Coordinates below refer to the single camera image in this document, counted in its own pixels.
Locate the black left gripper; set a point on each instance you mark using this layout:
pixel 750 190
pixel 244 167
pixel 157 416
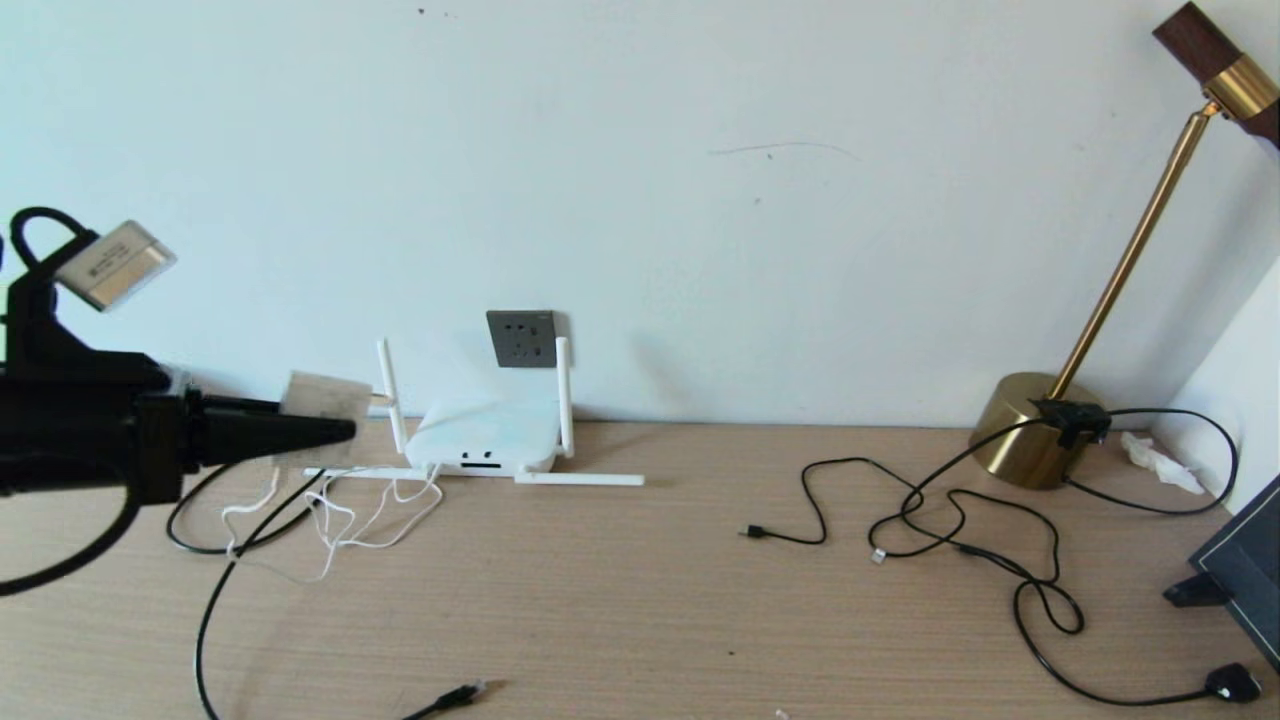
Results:
pixel 90 430

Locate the white power adapter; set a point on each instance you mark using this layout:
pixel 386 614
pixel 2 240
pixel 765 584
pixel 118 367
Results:
pixel 330 395

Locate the white router with antennas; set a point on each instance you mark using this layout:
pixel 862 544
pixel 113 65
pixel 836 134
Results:
pixel 480 435

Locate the brass desk lamp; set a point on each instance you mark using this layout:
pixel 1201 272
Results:
pixel 1020 430

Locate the black clip on lamp base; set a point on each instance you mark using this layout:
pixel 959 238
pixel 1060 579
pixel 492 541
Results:
pixel 1070 418

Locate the crumpled white tissue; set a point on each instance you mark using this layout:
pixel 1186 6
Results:
pixel 1160 462

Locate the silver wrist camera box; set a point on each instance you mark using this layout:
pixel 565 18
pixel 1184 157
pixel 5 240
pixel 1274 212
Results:
pixel 115 265

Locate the grey wall socket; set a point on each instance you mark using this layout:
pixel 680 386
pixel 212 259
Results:
pixel 520 340

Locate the black standing frame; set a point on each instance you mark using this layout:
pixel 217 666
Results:
pixel 1245 570

